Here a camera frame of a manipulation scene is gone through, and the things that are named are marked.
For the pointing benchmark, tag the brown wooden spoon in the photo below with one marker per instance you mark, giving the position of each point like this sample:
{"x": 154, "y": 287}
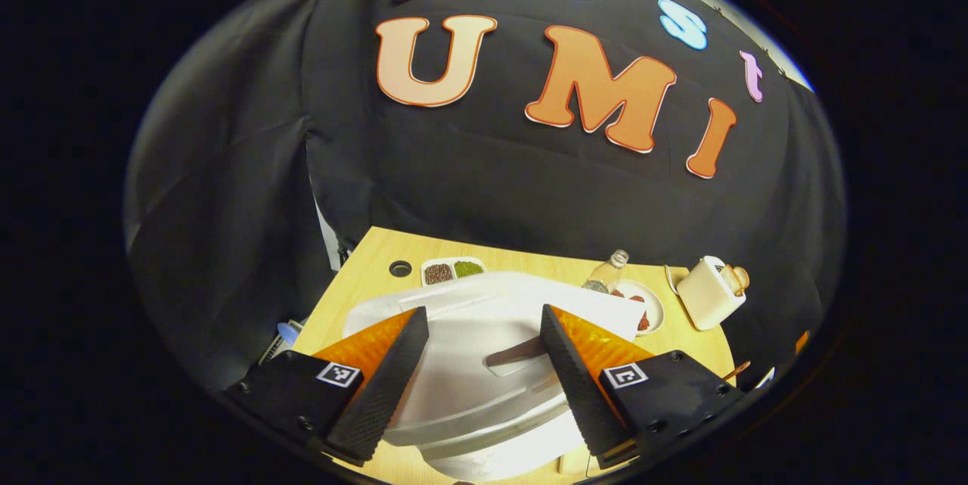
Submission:
{"x": 737, "y": 371}

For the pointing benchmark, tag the white round plate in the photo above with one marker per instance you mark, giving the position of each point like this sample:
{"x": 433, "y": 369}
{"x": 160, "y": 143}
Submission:
{"x": 655, "y": 307}

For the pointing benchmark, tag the toast slice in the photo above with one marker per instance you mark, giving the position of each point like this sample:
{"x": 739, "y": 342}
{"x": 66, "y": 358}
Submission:
{"x": 742, "y": 278}
{"x": 727, "y": 274}

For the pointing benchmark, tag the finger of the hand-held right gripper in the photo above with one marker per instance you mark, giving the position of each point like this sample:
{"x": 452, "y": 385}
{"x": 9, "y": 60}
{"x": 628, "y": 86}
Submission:
{"x": 802, "y": 343}

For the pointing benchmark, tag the black backdrop cloth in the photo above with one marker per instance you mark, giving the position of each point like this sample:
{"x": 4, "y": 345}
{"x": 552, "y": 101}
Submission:
{"x": 491, "y": 182}

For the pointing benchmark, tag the clear plastic water bottle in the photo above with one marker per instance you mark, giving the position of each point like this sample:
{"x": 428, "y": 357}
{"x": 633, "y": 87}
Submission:
{"x": 603, "y": 277}

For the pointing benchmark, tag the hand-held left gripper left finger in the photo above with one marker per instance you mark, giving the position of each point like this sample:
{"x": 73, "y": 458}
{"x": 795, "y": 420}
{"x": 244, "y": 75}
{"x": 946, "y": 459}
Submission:
{"x": 386, "y": 387}

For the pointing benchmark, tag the red meat piece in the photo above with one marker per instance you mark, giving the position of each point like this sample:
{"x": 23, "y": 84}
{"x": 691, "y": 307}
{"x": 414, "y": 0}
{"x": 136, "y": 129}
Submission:
{"x": 643, "y": 321}
{"x": 628, "y": 295}

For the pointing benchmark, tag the white toaster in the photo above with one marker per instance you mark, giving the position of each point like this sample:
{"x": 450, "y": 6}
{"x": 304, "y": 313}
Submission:
{"x": 703, "y": 296}

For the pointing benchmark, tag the white rice cooker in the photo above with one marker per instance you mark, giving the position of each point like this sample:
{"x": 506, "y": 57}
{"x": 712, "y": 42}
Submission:
{"x": 469, "y": 318}

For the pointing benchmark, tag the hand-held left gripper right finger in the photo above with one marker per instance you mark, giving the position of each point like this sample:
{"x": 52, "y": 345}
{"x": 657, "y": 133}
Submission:
{"x": 578, "y": 387}

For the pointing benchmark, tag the white divided condiment dish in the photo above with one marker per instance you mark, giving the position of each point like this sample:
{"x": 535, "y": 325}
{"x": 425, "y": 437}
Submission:
{"x": 452, "y": 271}

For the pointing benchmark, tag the pale blue object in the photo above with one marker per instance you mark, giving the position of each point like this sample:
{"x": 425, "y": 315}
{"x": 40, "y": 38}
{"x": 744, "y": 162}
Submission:
{"x": 289, "y": 335}

